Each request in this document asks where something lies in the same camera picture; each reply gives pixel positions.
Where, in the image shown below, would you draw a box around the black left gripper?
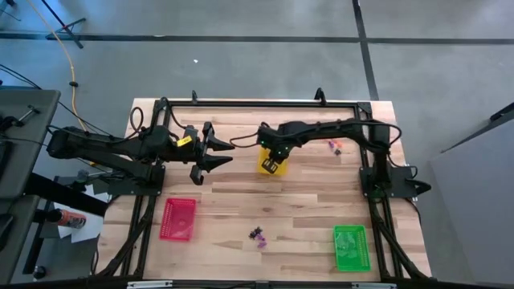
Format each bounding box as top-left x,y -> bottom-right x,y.
172,121 -> 236,178

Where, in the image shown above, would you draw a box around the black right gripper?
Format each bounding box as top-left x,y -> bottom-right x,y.
261,142 -> 292,175

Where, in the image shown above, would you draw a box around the yellow plastic basket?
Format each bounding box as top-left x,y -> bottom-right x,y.
256,146 -> 289,177

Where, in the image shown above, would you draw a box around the red plastic basket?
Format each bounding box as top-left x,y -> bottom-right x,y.
159,197 -> 198,242

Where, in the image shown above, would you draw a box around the green plastic basket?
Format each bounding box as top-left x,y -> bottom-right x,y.
333,225 -> 372,273

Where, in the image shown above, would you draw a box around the black front crossbar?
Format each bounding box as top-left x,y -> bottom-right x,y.
0,275 -> 514,289

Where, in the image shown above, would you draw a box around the white paper sheets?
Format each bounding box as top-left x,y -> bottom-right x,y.
53,182 -> 110,245

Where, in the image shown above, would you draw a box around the orange black spray can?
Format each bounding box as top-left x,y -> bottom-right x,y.
47,208 -> 88,230

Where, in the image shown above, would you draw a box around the black table leg beam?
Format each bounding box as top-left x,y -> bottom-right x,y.
23,172 -> 110,218

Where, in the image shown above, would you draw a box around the grey side table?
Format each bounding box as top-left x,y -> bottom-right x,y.
0,88 -> 62,284

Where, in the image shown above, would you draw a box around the black tripod legs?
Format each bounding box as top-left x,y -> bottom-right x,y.
39,0 -> 88,50

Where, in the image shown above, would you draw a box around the grey cabinet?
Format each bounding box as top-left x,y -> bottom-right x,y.
428,102 -> 514,287

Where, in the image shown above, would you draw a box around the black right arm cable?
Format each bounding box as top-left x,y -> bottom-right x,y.
229,121 -> 270,149

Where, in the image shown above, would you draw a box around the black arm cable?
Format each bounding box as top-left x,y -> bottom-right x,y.
229,121 -> 270,149
128,96 -> 186,136

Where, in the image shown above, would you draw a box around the black aluminium table frame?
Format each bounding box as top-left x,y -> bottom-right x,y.
94,98 -> 433,282

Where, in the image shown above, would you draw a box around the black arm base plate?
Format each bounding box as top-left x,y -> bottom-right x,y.
359,165 -> 419,199
107,164 -> 166,197

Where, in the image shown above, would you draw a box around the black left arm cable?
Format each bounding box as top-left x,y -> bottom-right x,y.
128,96 -> 186,136

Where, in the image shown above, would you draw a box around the silver metal bracket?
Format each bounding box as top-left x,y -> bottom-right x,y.
127,280 -> 173,289
352,282 -> 398,289

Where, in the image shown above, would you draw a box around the yellow cable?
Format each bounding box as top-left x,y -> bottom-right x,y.
24,0 -> 100,168

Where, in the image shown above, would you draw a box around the black handle metal tool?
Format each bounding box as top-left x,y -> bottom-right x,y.
0,104 -> 42,132

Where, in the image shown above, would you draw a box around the black floor cable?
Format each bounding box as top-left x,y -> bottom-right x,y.
0,63 -> 133,140

